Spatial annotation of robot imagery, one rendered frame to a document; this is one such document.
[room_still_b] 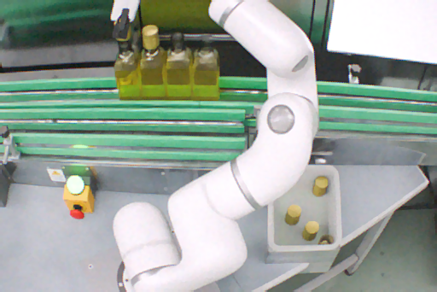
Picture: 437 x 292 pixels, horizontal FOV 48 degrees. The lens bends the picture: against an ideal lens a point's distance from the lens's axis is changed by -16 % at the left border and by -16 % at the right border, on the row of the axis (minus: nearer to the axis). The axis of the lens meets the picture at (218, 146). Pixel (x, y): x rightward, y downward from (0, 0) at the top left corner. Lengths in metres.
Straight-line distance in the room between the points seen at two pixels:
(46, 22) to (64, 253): 0.60
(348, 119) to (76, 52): 0.73
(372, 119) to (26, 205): 0.92
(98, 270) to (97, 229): 0.21
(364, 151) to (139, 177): 0.56
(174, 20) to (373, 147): 0.58
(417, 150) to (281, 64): 0.72
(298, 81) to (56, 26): 0.72
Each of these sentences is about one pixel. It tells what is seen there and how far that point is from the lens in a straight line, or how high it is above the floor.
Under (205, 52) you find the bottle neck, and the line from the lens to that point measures 1.17.
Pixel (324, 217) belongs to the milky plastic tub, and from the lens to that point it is 1.35.
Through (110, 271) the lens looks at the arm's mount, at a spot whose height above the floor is 0.87.
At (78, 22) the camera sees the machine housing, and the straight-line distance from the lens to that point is 1.39.
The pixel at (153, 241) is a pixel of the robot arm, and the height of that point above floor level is 1.18.
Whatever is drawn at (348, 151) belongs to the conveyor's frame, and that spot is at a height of 0.82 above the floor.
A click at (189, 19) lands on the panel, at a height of 1.08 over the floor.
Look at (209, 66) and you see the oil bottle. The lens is 1.18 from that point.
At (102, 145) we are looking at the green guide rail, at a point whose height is 0.93.
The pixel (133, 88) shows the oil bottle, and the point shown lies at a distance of 1.25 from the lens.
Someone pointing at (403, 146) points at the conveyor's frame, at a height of 0.85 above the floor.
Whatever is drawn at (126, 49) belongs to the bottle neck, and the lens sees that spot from 1.18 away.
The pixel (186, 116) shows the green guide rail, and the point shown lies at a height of 0.95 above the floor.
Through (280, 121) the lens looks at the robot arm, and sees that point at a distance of 0.77.
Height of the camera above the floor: 1.96
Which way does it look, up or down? 56 degrees down
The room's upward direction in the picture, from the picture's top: straight up
